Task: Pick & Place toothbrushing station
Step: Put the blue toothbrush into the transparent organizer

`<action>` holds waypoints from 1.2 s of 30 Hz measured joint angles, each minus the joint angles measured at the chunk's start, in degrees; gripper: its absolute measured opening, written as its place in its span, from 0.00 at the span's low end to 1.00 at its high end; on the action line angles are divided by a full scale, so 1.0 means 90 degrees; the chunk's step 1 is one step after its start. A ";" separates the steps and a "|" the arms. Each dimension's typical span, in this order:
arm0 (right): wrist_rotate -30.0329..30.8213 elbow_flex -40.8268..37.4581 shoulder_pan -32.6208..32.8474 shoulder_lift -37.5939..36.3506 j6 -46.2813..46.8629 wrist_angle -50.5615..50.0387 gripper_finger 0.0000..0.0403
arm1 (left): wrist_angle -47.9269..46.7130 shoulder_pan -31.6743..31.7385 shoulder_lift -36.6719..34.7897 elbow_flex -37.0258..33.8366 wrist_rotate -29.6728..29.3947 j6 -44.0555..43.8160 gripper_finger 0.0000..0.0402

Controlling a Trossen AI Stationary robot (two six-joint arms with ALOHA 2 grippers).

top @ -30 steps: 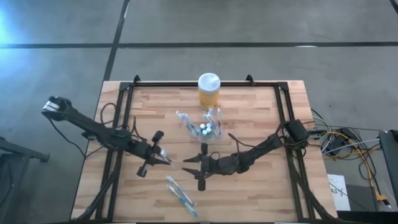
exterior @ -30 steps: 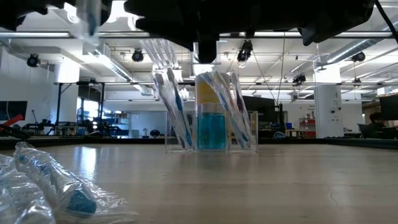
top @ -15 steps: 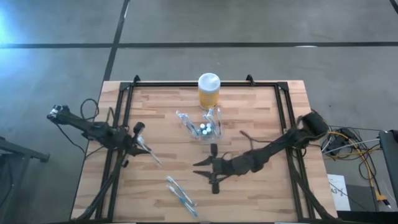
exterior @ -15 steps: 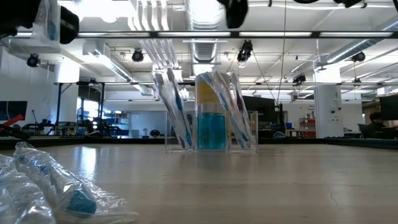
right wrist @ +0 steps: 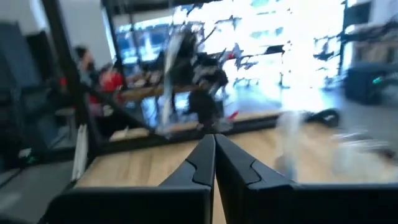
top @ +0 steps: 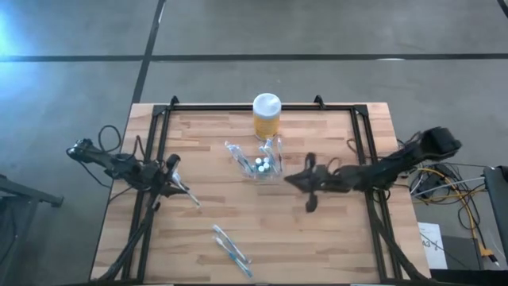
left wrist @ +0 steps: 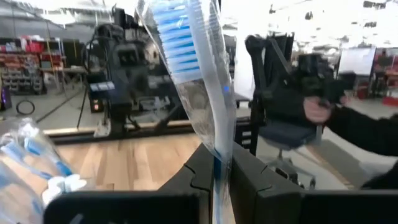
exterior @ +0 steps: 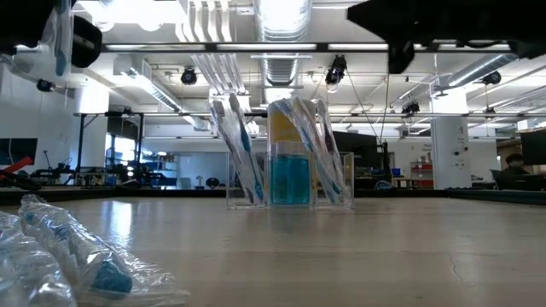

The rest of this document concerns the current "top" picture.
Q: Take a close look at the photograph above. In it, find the yellow cable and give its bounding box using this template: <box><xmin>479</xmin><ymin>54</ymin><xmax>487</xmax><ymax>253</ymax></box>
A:
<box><xmin>416</xmin><ymin>166</ymin><xmax>495</xmax><ymax>259</ymax></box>

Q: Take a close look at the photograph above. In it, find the purple white toothbrush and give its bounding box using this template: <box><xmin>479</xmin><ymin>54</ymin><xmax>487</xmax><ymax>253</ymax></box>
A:
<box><xmin>265</xmin><ymin>137</ymin><xmax>279</xmax><ymax>176</ymax></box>

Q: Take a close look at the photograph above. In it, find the black equipment case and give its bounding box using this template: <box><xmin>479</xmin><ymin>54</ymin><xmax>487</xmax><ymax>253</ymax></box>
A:
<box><xmin>482</xmin><ymin>164</ymin><xmax>508</xmax><ymax>261</ymax></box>

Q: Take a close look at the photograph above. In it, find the white paper sheet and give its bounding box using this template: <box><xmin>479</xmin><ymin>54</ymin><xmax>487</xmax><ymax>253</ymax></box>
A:
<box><xmin>417</xmin><ymin>221</ymin><xmax>449</xmax><ymax>271</ymax></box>

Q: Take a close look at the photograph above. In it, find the white cable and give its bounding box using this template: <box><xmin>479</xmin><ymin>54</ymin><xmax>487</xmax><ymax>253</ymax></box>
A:
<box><xmin>410</xmin><ymin>176</ymin><xmax>487</xmax><ymax>198</ymax></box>

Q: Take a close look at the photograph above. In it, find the black power adapter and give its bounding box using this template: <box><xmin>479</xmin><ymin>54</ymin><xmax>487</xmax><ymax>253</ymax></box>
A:
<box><xmin>414</xmin><ymin>174</ymin><xmax>437</xmax><ymax>195</ymax></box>

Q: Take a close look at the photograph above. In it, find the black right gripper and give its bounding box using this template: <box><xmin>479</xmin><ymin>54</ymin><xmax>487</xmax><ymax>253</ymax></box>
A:
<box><xmin>284</xmin><ymin>152</ymin><xmax>351</xmax><ymax>215</ymax></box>

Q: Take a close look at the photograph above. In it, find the yellow cup with white lid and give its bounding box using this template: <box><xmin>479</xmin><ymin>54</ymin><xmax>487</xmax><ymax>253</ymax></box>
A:
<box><xmin>252</xmin><ymin>92</ymin><xmax>283</xmax><ymax>141</ymax></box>

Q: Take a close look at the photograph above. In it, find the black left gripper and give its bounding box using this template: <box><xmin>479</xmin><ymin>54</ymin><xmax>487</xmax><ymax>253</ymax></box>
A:
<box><xmin>140</xmin><ymin>153</ymin><xmax>191</xmax><ymax>213</ymax></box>

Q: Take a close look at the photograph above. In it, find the blue white toothbrush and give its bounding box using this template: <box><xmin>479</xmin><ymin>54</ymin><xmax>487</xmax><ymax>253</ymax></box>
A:
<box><xmin>214</xmin><ymin>236</ymin><xmax>254</xmax><ymax>278</ymax></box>
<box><xmin>258</xmin><ymin>145</ymin><xmax>275</xmax><ymax>176</ymax></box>
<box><xmin>211</xmin><ymin>224</ymin><xmax>252</xmax><ymax>265</ymax></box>
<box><xmin>233</xmin><ymin>145</ymin><xmax>256</xmax><ymax>176</ymax></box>
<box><xmin>170</xmin><ymin>170</ymin><xmax>202</xmax><ymax>209</ymax></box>

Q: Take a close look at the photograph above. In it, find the black equipment stand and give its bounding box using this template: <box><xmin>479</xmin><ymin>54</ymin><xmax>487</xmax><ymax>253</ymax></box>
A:
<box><xmin>0</xmin><ymin>173</ymin><xmax>65</xmax><ymax>286</ymax></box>

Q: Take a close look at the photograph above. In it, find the clear acrylic organizer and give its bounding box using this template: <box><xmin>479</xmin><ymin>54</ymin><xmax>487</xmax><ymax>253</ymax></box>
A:
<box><xmin>237</xmin><ymin>153</ymin><xmax>286</xmax><ymax>182</ymax></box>

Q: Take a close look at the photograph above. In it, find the black aluminium table frame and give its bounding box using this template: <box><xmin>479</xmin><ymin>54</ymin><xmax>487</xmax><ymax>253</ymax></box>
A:
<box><xmin>94</xmin><ymin>95</ymin><xmax>429</xmax><ymax>284</ymax></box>

